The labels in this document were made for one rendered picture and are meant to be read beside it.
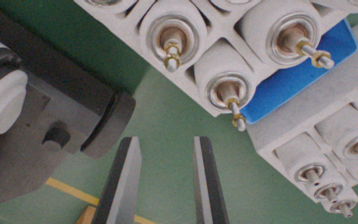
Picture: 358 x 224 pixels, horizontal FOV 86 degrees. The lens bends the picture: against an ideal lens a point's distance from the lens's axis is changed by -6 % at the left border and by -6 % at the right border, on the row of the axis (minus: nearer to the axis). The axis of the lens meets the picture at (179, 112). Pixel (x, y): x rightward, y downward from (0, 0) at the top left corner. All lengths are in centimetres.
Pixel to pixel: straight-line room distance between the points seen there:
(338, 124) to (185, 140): 46
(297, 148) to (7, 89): 55
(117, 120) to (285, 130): 40
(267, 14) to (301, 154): 33
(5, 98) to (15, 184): 55
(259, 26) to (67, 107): 39
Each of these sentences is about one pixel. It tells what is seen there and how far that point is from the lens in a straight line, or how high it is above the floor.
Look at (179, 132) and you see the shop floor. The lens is 72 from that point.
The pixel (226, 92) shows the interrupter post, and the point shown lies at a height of 27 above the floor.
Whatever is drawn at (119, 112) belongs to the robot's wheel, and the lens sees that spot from 50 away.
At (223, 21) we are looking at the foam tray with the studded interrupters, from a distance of 37.
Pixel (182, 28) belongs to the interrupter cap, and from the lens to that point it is 29.
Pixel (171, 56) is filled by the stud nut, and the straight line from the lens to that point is 22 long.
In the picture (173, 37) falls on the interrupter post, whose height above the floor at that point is 27.
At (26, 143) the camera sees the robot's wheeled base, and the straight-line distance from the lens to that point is 65.
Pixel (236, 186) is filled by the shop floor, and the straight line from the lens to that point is 100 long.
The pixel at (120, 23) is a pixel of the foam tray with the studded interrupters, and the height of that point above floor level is 18.
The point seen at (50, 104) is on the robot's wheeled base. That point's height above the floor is 20.
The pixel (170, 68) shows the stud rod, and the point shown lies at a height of 34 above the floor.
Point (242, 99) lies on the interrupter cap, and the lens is 35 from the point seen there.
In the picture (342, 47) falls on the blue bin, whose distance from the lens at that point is 61.
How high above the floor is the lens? 53
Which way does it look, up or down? 54 degrees down
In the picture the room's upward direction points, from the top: 179 degrees clockwise
